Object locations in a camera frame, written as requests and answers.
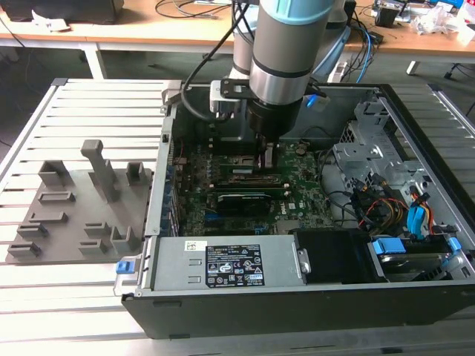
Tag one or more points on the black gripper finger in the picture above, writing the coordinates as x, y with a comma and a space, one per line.
272, 155

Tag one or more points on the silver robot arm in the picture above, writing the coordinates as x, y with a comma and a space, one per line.
285, 44

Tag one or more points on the black RAM stick silver label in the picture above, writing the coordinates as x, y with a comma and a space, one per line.
232, 139

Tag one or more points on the round coin battery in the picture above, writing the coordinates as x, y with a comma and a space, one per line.
300, 150

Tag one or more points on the green motherboard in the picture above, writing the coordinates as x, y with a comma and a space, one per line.
304, 178

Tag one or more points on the black graphics card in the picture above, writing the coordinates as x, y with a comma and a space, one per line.
243, 204

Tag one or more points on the white power strip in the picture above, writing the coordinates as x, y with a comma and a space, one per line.
339, 70

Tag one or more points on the grey metal drive cage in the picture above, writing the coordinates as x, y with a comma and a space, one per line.
356, 152

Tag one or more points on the black fan shroud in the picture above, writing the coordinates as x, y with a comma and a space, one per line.
334, 256

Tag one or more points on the tall black desktop box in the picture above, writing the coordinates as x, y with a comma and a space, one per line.
351, 15

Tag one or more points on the grey power supply with label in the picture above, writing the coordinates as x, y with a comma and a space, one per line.
178, 259

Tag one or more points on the hard disk in blue carrier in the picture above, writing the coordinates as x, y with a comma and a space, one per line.
387, 247

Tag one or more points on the wooden desk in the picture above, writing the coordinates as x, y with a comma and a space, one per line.
148, 33

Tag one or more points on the small black device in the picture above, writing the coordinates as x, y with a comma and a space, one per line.
386, 16

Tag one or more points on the black and grey PC case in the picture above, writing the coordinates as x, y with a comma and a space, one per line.
259, 315

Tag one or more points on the blue case latch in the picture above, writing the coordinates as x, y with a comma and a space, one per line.
124, 267

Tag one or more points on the clear plastic bag pile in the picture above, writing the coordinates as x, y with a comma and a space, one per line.
434, 18

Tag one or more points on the grey parts rack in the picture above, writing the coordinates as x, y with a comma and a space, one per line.
74, 200

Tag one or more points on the wide black box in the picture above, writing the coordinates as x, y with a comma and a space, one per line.
74, 9

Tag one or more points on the white crumpled paper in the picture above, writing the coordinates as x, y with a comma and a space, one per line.
52, 22

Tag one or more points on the small silver wrist camera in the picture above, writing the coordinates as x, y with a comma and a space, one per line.
321, 102

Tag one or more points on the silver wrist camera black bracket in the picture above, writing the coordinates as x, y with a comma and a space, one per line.
219, 96

